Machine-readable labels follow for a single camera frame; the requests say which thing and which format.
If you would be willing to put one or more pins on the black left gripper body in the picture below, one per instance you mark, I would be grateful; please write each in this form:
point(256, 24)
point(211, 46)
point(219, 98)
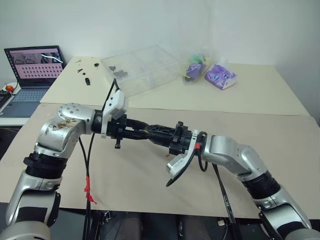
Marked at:
point(119, 128)

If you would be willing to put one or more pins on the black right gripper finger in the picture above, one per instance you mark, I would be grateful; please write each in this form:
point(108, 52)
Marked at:
point(161, 141)
point(162, 130)

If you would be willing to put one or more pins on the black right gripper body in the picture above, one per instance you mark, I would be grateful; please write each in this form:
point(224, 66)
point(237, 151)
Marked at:
point(181, 140)

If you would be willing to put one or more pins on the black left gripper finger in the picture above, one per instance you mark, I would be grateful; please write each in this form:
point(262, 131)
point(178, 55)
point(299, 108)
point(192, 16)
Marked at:
point(136, 135)
point(136, 123)

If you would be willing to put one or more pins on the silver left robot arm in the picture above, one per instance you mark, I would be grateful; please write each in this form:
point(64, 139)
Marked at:
point(57, 135)

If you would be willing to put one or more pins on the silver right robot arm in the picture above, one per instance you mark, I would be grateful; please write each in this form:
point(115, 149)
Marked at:
point(232, 152)

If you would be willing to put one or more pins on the beige cardboard sheet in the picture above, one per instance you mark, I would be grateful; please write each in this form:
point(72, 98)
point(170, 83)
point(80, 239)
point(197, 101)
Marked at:
point(140, 180)
point(250, 90)

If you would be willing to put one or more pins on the black parts inside clear box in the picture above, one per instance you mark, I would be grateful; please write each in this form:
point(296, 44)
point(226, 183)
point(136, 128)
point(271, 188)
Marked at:
point(121, 75)

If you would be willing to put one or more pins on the clear plastic compartment box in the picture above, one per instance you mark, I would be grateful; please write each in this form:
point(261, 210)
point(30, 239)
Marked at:
point(142, 68)

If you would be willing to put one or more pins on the small black rectangular part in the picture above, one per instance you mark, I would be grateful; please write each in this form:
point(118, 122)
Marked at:
point(87, 81)

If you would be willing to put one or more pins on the small black curved part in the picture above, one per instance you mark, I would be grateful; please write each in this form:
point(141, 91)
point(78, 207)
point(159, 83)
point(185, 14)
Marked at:
point(96, 64)

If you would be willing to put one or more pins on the small black pointed part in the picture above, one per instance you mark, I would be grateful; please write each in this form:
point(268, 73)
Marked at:
point(80, 70)

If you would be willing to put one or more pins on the clear bag with purple items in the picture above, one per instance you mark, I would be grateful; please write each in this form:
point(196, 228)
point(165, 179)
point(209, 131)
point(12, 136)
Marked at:
point(196, 67)

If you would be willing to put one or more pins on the purple tissue pack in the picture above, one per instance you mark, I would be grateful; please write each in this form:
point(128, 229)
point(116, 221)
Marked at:
point(221, 76)

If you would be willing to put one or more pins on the open laptop with pink screen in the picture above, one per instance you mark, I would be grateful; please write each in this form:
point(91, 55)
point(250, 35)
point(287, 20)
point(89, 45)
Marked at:
point(35, 67)

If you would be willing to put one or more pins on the small orange object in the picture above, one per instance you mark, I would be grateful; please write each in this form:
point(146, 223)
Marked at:
point(9, 88)

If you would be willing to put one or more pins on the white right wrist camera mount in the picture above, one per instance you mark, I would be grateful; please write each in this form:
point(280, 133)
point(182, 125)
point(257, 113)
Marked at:
point(178, 163)

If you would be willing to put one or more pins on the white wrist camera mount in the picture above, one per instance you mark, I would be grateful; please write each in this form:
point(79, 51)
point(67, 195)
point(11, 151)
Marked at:
point(117, 101)
point(178, 163)

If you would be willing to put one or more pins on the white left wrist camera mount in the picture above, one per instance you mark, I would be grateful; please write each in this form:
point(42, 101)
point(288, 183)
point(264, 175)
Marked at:
point(117, 101)

